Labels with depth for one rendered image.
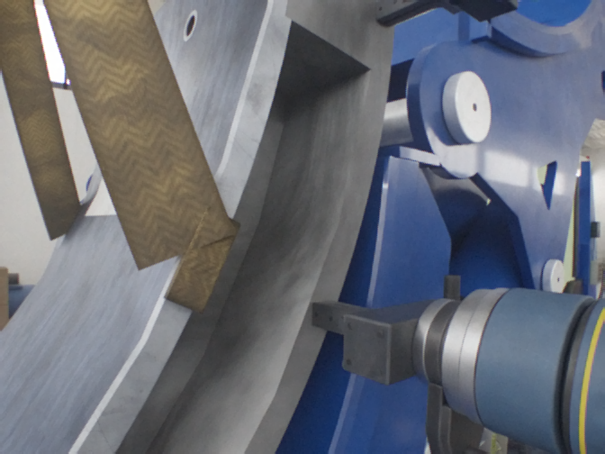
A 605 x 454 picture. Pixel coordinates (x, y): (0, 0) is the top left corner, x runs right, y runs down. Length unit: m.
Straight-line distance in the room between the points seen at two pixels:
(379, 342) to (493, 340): 0.09
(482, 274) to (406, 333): 0.82
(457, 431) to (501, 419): 0.07
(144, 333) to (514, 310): 0.29
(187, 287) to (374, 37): 0.39
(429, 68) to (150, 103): 0.52
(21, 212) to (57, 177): 8.34
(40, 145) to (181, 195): 0.63
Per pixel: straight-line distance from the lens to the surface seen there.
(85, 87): 0.40
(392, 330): 0.33
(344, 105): 0.56
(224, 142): 0.41
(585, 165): 6.33
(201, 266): 0.38
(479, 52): 0.96
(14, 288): 8.44
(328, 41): 0.51
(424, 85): 0.76
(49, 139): 0.98
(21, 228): 9.34
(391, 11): 0.58
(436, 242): 0.75
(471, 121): 0.81
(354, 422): 0.60
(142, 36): 0.43
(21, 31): 0.96
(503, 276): 1.17
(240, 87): 0.44
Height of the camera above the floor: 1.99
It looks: level
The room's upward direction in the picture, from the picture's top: 1 degrees clockwise
